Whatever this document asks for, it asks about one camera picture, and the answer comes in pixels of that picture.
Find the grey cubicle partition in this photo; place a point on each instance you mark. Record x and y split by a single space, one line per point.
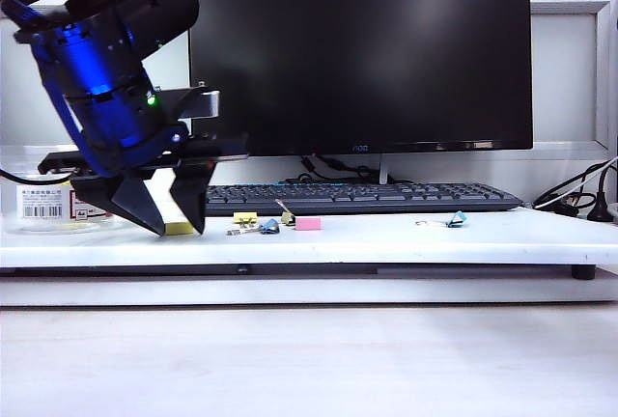
565 4

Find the pink binder clip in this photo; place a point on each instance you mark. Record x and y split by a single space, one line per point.
309 224

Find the clear plastic labelled jar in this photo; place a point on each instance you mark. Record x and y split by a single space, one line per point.
43 204

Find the black computer monitor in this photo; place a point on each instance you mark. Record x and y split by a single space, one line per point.
386 50

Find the teal binder clip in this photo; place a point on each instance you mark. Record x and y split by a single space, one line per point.
457 220

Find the yellow binder clip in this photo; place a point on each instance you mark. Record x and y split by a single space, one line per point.
245 218
288 218
176 230

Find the black board foot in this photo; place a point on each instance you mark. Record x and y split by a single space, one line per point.
583 273

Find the blue binder clip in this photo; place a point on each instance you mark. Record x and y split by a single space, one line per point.
271 229

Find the black computer keyboard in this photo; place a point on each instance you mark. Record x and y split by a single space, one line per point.
386 197

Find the silver monitor stand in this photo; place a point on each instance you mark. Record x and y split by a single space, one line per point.
383 171

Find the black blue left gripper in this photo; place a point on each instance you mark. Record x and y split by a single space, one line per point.
125 137

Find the black power plug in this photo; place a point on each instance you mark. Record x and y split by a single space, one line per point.
601 209

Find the white raised desk board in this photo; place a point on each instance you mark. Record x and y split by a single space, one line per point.
386 243

